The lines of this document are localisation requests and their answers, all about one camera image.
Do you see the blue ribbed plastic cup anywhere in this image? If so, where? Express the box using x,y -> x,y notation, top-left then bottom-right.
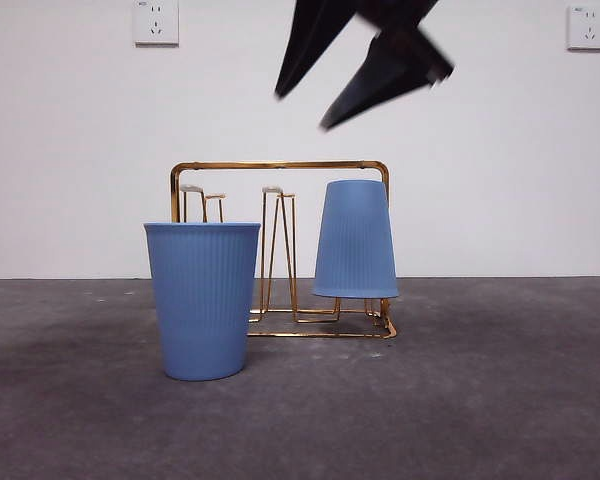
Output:
312,179 -> 399,300
143,222 -> 262,382

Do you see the gold wire cup rack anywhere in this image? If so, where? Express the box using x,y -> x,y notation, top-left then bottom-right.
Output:
168,159 -> 398,340

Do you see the white wall power socket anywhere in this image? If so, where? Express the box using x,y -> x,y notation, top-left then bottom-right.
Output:
133,0 -> 180,49
566,4 -> 600,52

